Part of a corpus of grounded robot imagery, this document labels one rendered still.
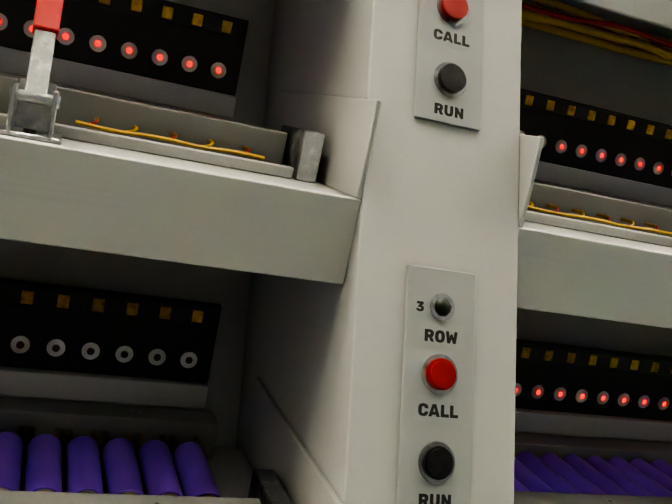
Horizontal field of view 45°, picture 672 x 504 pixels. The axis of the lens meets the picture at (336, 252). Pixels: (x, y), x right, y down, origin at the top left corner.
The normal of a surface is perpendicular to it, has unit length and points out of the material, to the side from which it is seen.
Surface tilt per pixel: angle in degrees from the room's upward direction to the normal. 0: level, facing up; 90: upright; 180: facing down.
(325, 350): 90
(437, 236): 90
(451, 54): 90
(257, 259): 112
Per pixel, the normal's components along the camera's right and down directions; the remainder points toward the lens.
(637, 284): 0.33, 0.21
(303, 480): -0.92, -0.14
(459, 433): 0.37, -0.18
